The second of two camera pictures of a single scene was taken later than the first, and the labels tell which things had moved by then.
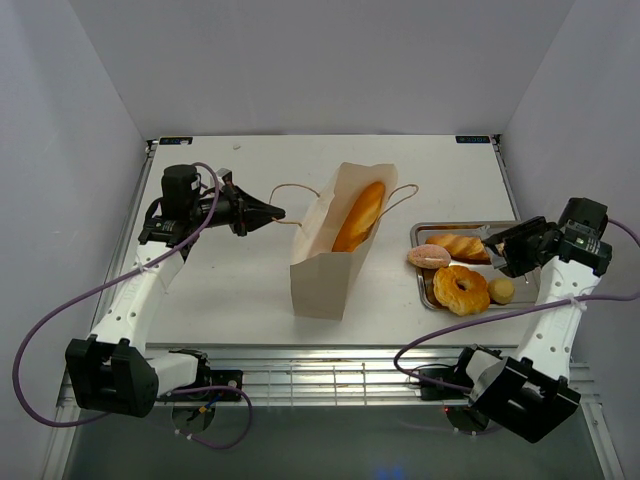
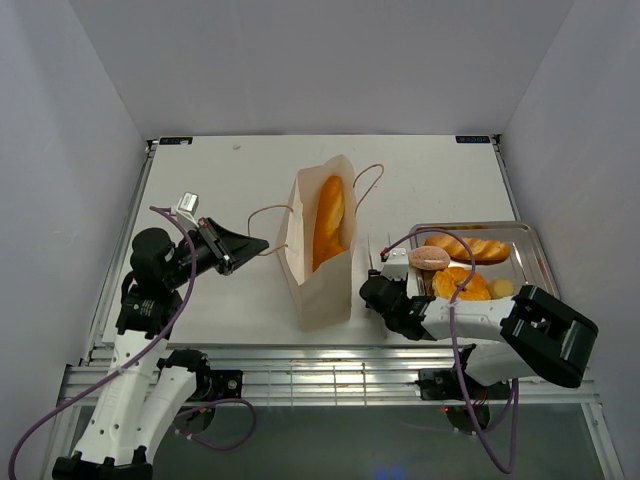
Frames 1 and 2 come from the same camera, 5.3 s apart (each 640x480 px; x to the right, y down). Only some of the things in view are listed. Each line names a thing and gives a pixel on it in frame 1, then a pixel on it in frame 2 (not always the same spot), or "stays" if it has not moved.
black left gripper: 248,212 → 229,249
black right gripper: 517,266 → 402,284
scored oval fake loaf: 462,248 stays
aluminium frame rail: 319,375 stays
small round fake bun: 501,290 stays
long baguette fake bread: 360,218 → 330,220
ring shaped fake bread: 462,291 stays
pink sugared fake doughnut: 429,256 stays
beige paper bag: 323,279 → 324,293
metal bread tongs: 496,258 → 369,248
